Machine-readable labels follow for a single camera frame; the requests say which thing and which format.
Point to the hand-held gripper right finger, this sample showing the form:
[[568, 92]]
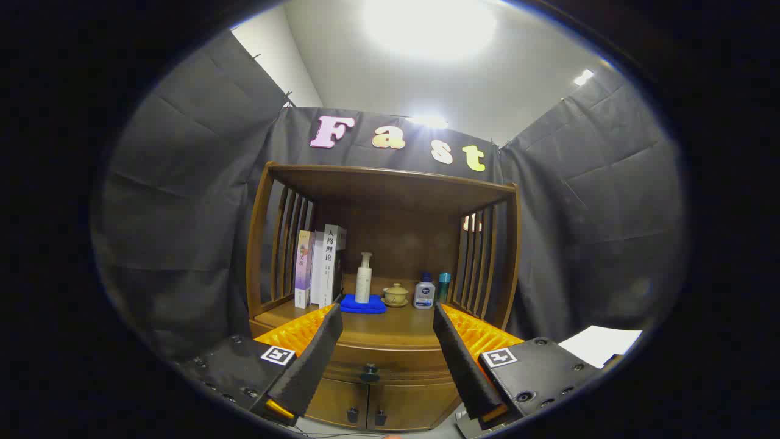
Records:
[[466, 366]]

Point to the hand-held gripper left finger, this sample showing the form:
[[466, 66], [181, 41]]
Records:
[[311, 366]]

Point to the brown wooden drawer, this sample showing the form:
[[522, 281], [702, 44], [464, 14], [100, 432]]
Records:
[[396, 356]]

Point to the wooden cabinet door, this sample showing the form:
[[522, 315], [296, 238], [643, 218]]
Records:
[[332, 402], [408, 405]]

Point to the wooden countertop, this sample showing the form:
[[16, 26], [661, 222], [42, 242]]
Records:
[[396, 326]]

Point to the brown wooden cabinet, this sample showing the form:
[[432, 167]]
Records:
[[390, 183]]

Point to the blue folded cloth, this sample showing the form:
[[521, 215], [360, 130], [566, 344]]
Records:
[[359, 306]]

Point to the white blue-capped lotion bottle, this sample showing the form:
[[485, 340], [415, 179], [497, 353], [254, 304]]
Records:
[[424, 296]]

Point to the teal-capped clear bottle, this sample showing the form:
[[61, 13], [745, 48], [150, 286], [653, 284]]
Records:
[[444, 286]]

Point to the thin white book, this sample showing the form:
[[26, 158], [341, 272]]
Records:
[[317, 268]]

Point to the purple book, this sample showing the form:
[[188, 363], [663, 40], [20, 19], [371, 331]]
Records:
[[303, 268]]

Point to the white pump bottle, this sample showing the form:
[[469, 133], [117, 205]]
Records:
[[364, 283]]

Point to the yellow lidded teacup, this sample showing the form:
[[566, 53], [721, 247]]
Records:
[[396, 296]]

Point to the thick white book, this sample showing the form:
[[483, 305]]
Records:
[[329, 262]]

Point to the grey white plastic box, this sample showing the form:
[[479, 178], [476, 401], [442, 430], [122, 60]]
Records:
[[600, 344]]

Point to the small ceiling light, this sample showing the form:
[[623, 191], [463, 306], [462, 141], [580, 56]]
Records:
[[583, 77], [426, 121]]

